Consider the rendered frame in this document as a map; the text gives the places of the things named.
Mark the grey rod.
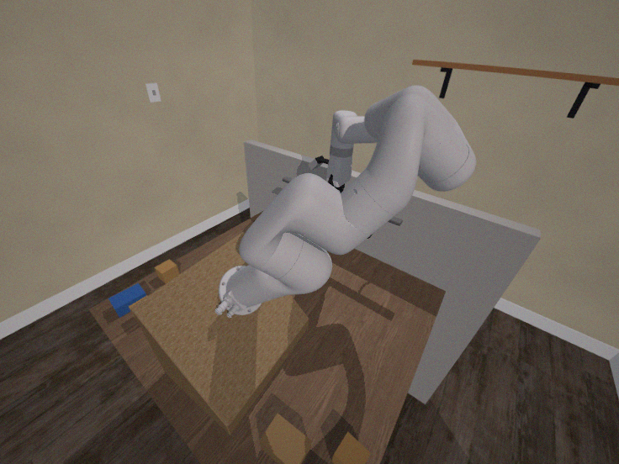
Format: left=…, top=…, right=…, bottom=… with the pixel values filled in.
left=283, top=177, right=403, bottom=226

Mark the small blue block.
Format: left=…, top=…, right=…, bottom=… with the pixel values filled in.
left=108, top=283, right=146, bottom=317

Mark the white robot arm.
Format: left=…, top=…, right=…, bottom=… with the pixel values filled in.
left=215, top=86, right=476, bottom=318

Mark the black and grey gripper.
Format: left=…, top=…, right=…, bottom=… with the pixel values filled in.
left=326, top=154, right=352, bottom=193

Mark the grey flat wall panel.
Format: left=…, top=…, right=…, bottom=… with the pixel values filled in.
left=244, top=140, right=541, bottom=404

